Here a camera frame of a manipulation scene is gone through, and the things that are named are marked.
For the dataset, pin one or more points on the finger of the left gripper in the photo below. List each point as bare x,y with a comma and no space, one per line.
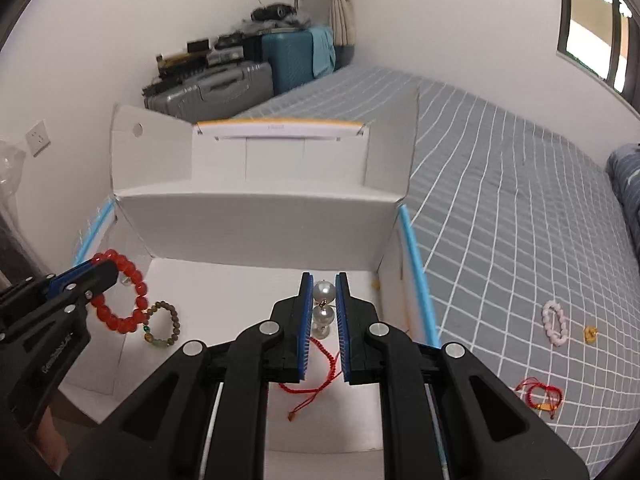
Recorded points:
37,297

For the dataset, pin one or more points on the white wall socket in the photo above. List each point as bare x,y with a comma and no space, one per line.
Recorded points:
37,138

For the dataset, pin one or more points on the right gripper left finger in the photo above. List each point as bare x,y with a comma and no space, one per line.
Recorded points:
202,414

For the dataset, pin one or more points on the pearl bead jewelry piece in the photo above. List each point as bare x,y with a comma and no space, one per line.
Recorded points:
323,313

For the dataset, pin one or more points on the black clutter on suitcases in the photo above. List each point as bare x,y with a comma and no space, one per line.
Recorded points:
236,46

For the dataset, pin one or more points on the teal suitcase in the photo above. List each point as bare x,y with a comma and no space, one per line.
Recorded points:
297,58

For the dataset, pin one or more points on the white blue cardboard box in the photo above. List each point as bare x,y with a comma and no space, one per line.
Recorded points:
223,218

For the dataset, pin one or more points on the grey checked bed sheet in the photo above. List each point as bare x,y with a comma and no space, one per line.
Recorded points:
523,243

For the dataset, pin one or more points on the person's right hand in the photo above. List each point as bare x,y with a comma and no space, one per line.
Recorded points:
50,444

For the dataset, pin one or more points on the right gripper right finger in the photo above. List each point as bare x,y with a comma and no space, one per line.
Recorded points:
445,415

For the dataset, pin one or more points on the dark framed window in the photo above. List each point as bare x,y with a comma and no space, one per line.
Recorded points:
602,36

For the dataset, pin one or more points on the grey hard suitcase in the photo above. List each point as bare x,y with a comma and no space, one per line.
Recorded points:
218,93

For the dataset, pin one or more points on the small yellow bead jewelry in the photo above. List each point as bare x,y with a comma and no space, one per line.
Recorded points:
590,334

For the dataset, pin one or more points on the blue patterned rolled duvet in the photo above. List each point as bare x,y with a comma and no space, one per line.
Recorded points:
623,169

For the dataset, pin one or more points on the beige left curtain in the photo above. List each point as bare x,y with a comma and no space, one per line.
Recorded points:
343,22

